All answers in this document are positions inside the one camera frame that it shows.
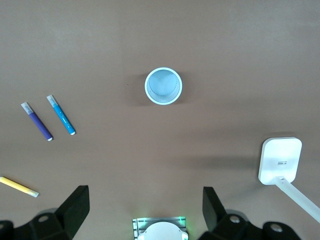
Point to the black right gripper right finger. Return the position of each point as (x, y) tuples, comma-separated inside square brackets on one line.
[(212, 210)]

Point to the small white object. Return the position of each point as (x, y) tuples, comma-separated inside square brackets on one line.
[(15, 186)]

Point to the blue marker with clear cap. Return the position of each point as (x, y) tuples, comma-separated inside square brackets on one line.
[(62, 117)]

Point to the light blue plastic cup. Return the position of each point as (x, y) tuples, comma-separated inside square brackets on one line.
[(163, 86)]

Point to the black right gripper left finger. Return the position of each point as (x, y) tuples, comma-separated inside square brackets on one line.
[(72, 210)]

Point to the striped metal mounting plate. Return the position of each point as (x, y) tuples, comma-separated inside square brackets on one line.
[(136, 225)]

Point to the white round robot arm base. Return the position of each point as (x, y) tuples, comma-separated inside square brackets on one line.
[(162, 231)]

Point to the purple marker with clear cap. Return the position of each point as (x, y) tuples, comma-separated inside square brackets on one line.
[(38, 123)]

